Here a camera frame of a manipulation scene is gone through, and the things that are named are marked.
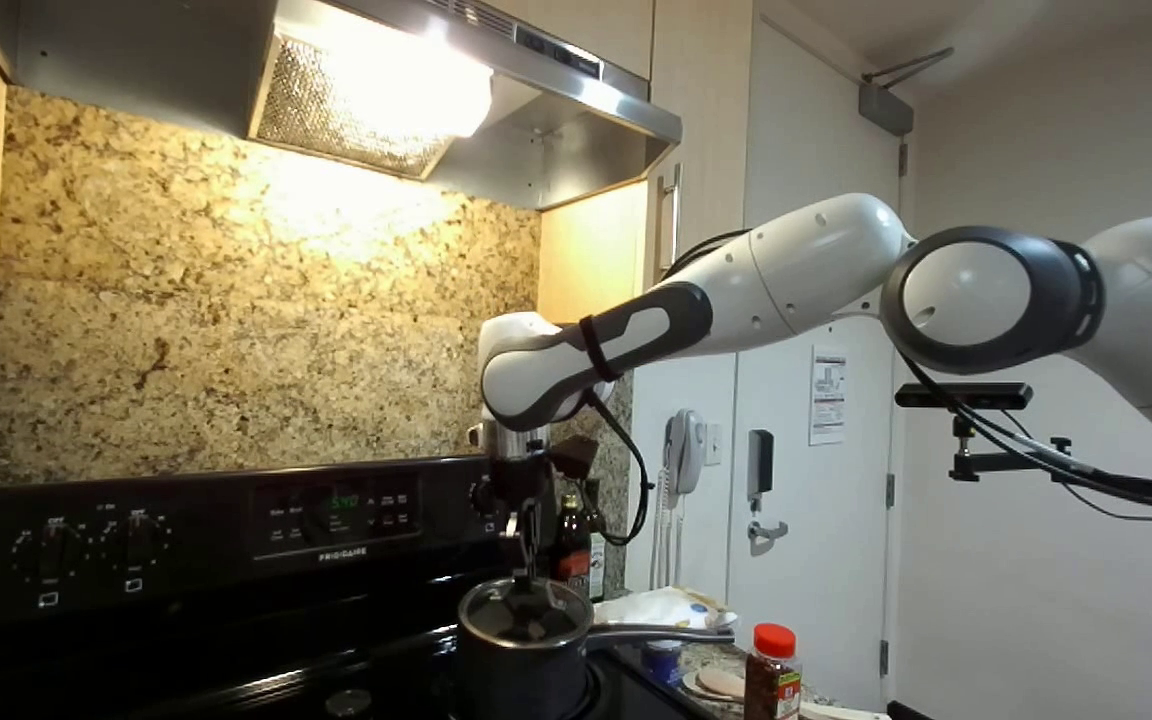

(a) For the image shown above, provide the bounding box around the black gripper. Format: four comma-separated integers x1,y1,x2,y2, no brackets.
499,454,564,579

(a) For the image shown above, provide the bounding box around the glass pot lid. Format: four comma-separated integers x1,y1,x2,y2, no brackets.
464,579,592,645

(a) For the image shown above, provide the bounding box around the spice jar with orange lid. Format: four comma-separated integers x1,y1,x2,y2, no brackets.
739,620,809,720

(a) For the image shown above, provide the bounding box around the black electric stove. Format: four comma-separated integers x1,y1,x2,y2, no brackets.
0,446,687,720

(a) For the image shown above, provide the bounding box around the dark bottle with red label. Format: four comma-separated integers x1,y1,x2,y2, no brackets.
557,504,602,584

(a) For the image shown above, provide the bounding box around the clear plastic bag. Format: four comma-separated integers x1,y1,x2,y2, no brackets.
592,579,749,705

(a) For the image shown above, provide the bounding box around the white door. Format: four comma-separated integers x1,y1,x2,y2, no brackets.
728,13,909,711

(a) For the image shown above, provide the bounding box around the paper notice sheet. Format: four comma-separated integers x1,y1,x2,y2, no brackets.
809,351,852,450

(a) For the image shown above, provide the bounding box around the steel range hood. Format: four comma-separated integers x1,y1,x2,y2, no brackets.
0,0,687,215

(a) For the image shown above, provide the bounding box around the grey door closer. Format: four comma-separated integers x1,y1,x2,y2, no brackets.
852,42,959,139

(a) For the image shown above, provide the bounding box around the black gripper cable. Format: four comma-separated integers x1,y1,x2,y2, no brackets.
582,385,656,552

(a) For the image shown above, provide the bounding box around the black pot with steel handle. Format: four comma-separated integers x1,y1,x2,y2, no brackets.
454,573,736,720

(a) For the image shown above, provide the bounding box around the white wall phone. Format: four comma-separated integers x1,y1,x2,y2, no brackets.
659,404,708,592

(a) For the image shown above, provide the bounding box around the silver door handle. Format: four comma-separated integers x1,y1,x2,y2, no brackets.
746,517,792,560

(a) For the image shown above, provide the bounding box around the tall cream cabinet with handle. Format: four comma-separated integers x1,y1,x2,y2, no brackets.
532,0,755,337

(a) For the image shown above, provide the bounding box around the black bar-shaped camera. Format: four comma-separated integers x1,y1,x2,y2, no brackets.
891,378,1036,412

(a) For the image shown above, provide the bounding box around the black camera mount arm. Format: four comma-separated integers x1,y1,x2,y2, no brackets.
945,409,1152,517

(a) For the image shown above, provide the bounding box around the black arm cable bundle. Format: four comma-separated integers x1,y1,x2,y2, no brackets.
891,348,1152,527

